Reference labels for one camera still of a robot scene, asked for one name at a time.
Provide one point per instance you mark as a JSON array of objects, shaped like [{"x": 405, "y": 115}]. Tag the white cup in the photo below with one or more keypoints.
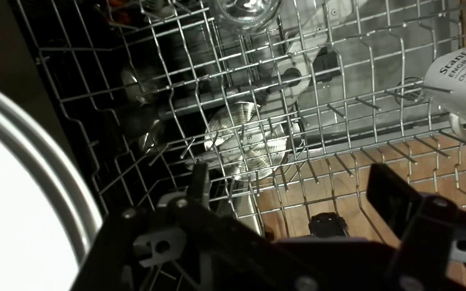
[{"x": 465, "y": 86}]

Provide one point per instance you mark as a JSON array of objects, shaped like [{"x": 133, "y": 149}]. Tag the black rack clip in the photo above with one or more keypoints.
[{"x": 327, "y": 225}]

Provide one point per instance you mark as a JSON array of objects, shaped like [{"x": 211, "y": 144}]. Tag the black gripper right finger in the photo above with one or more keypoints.
[{"x": 437, "y": 243}]

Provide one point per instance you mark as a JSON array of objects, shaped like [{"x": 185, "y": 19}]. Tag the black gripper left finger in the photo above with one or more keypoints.
[{"x": 190, "y": 247}]

